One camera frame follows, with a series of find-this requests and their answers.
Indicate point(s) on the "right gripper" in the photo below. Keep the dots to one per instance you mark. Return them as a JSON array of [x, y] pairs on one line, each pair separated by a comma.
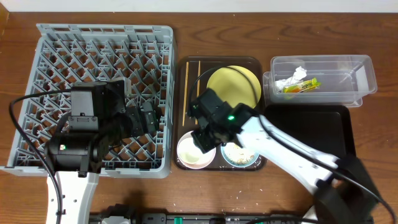
[[203, 123]]

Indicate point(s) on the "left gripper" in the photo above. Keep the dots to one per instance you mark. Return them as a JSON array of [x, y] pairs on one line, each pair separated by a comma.
[[137, 121]]

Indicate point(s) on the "light blue bowl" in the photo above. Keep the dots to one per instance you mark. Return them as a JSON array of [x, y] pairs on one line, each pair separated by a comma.
[[237, 156]]

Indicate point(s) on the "wooden chopstick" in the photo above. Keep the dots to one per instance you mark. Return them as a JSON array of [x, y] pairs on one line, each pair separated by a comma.
[[198, 83], [185, 93]]

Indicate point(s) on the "green orange snack wrapper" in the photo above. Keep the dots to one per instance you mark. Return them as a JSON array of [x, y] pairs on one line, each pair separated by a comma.
[[303, 86]]

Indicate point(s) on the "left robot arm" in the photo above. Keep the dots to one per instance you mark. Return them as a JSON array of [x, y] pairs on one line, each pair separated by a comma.
[[99, 119]]

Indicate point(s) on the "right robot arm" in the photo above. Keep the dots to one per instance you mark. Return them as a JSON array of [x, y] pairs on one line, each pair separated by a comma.
[[342, 189]]

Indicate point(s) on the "pink white bowl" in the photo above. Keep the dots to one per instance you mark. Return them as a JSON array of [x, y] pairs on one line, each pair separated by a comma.
[[190, 156]]

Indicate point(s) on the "yellow round plate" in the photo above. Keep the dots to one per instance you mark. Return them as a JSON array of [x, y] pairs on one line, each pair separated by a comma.
[[236, 85]]

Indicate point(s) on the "dark brown serving tray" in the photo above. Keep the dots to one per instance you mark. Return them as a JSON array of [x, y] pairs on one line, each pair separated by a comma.
[[207, 62]]

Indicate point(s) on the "black rectangular tray bin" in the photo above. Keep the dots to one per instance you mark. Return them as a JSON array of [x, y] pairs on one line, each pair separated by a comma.
[[326, 128]]

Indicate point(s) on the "clear plastic bin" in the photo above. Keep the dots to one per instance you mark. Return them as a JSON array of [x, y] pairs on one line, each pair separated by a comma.
[[344, 79]]

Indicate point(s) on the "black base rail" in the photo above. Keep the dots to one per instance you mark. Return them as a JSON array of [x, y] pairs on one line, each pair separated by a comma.
[[120, 213]]

